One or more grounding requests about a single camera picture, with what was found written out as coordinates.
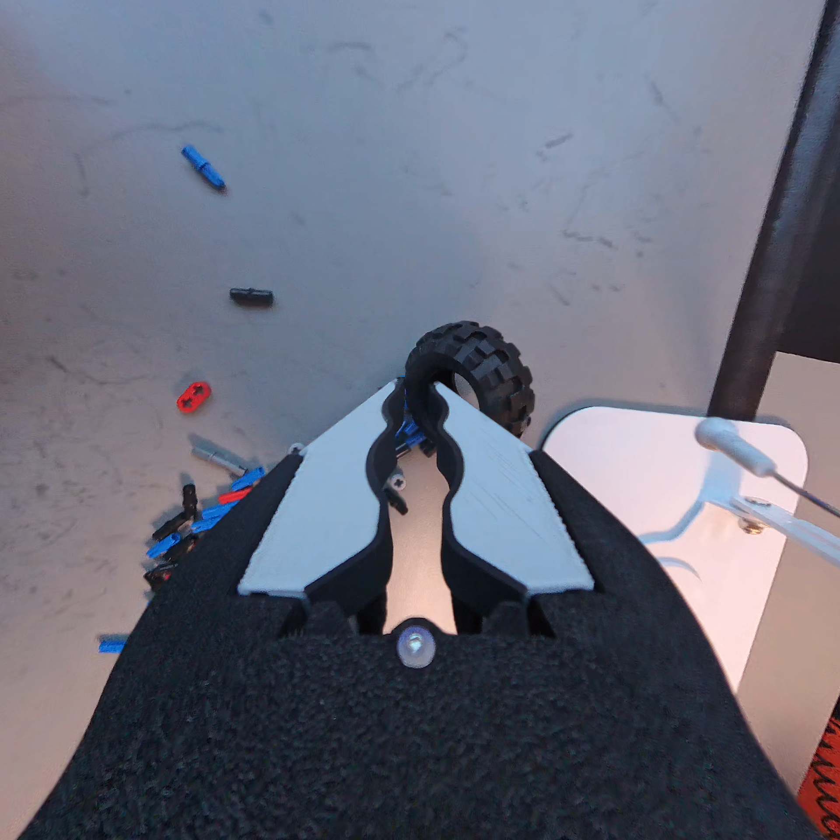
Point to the white desk lamp stand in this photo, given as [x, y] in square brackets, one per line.
[656, 499]

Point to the red toy connector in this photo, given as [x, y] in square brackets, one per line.
[184, 398]

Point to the large pile of toy pins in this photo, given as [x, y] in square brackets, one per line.
[168, 541]

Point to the long black toy pin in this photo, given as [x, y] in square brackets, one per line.
[252, 297]

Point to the blue toy pin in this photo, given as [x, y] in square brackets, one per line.
[204, 167]

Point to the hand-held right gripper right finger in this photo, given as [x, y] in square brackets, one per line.
[519, 512]

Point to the black toy tyre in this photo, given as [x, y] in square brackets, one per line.
[499, 361]

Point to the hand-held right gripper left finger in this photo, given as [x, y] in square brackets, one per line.
[315, 519]

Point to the grey desk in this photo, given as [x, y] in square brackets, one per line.
[394, 158]

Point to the black desk mat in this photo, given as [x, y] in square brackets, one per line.
[788, 197]

